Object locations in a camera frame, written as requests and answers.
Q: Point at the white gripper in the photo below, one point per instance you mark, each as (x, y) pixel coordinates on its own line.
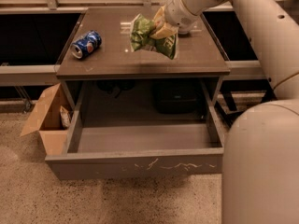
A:
(176, 13)

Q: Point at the green jalapeno chip bag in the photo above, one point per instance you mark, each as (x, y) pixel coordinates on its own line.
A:
(140, 30)

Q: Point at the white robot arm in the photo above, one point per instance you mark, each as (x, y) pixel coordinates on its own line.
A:
(260, 164)

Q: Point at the crumpled snack bag in box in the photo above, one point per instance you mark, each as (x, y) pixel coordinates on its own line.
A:
(65, 117)

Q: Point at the white ceramic bowl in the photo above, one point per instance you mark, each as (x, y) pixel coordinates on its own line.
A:
(184, 30)

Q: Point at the blue pepsi can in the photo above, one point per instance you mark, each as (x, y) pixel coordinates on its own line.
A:
(86, 44)

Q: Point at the black stand legs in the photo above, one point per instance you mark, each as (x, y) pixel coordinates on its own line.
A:
(231, 104)

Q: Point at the open cardboard box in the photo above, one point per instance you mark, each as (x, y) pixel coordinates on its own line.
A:
(46, 119)

